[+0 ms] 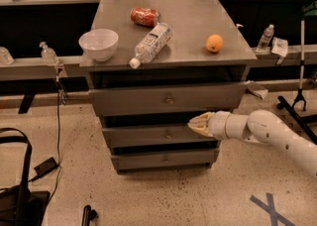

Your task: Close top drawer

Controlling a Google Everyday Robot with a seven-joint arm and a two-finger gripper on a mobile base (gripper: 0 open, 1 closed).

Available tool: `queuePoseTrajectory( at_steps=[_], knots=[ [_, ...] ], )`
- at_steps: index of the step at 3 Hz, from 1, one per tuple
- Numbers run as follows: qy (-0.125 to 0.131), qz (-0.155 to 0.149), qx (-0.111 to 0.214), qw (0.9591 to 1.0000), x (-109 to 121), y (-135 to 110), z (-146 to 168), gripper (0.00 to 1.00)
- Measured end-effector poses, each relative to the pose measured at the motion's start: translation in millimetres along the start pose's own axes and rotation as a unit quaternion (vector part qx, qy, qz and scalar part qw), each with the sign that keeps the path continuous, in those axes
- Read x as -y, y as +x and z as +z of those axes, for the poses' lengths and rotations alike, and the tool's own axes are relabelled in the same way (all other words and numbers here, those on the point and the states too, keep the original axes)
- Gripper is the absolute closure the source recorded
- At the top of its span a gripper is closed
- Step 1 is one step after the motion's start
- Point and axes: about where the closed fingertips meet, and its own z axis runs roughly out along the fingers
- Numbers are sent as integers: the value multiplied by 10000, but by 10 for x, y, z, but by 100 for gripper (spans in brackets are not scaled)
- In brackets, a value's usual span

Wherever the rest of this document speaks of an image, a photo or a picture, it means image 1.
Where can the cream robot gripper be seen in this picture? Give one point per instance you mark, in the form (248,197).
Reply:
(218,125)

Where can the grey top drawer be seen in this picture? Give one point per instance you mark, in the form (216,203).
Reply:
(166,99)

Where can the grey drawer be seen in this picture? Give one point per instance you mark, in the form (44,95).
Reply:
(151,135)
(165,159)
(166,99)

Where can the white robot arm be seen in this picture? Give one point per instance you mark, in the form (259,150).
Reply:
(260,126)

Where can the grey bottom drawer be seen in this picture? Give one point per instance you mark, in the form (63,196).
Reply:
(165,159)

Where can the grey drawer cabinet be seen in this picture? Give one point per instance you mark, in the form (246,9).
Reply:
(184,60)

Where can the grey middle drawer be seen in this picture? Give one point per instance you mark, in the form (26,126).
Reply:
(151,135)

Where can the book on floor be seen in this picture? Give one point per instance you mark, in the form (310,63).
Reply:
(257,90)

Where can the orange fruit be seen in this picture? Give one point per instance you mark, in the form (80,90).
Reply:
(214,43)

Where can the clear plastic water bottle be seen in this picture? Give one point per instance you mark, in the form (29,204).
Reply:
(150,46)

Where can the small water bottle on ledge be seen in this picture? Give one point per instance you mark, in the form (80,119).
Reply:
(265,38)

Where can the crumpled plastic packet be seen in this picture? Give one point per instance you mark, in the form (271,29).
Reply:
(279,47)

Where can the red soda can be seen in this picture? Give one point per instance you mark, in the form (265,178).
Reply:
(145,16)

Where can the white bowl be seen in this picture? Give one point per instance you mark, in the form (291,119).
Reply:
(99,44)

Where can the black object at bottom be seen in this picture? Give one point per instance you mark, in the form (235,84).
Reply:
(89,214)

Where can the black stand with pole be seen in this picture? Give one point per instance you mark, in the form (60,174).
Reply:
(307,12)

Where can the black power adapter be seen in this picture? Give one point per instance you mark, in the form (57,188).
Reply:
(45,167)

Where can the hand sanitizer pump bottle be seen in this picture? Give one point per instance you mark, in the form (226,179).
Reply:
(48,54)

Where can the clear container at left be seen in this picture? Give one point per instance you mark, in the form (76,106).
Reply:
(5,56)

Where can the black bag with strap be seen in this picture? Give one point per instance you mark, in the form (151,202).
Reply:
(19,206)

